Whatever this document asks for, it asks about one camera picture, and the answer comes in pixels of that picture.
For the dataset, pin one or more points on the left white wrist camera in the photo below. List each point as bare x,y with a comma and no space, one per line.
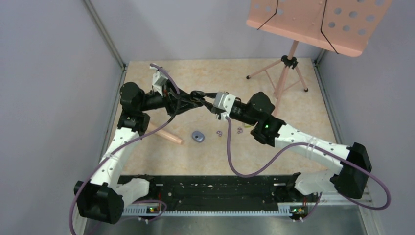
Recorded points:
159,79

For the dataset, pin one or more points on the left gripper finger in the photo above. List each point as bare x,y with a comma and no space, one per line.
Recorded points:
183,95
186,106

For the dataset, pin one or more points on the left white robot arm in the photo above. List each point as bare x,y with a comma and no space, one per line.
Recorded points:
100,197

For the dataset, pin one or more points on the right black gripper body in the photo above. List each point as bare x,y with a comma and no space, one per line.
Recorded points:
241,114

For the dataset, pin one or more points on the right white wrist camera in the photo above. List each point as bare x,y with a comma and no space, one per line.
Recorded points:
225,99

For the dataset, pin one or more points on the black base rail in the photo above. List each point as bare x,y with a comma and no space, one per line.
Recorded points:
223,193

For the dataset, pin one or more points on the pink music stand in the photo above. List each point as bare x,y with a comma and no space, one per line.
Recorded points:
341,26

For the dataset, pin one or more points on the pink tapered wooden leg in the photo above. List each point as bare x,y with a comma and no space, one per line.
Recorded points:
164,134

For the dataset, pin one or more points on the black earbud charging case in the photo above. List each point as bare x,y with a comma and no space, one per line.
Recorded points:
197,96

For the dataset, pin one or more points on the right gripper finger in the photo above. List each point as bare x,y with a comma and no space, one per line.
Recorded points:
209,95
207,104

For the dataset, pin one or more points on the grey earbud charging case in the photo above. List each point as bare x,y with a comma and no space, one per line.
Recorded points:
198,136

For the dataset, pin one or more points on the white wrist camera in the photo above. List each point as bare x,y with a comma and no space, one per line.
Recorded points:
225,99
159,79

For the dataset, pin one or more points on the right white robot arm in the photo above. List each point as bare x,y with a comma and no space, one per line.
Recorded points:
344,164

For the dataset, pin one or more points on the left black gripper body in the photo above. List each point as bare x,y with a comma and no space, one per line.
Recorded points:
171,105

